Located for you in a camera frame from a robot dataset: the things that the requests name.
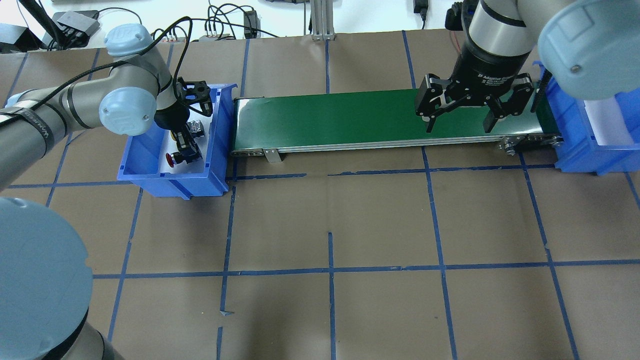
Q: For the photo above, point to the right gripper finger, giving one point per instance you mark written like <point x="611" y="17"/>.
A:
<point x="437" y="96"/>
<point x="521" y="92"/>

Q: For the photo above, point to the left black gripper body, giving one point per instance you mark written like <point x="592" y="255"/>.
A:
<point x="166" y="119"/>

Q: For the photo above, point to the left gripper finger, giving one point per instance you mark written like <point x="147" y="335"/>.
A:
<point x="179" y="140"/>
<point x="191" y="141"/>

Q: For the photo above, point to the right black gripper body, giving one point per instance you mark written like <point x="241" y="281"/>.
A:
<point x="486" y="65"/>

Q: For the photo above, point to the red push button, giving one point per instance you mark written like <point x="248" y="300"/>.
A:
<point x="188" y="156"/>

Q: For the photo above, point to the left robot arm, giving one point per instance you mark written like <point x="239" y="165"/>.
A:
<point x="46" y="284"/>

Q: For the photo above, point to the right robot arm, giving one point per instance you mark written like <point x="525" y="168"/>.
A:
<point x="590" y="47"/>

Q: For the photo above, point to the yellow push button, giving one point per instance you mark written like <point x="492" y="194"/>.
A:
<point x="196" y="128"/>

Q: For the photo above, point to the left blue bin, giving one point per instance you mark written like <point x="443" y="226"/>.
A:
<point x="168" y="166"/>

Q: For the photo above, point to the blue bin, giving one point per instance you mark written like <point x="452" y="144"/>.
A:
<point x="579" y="152"/>
<point x="168" y="166"/>

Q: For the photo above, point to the right blue bin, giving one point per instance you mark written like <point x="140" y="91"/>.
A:
<point x="579" y="152"/>

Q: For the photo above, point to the green conveyor belt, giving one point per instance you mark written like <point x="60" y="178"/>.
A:
<point x="273" y="126"/>

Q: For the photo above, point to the white foam pad right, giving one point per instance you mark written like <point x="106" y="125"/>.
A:
<point x="607" y="122"/>

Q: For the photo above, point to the black power adapter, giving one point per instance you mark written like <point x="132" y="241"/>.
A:
<point x="251" y="24"/>

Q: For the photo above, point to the aluminium frame post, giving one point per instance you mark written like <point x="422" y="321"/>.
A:
<point x="322" y="20"/>

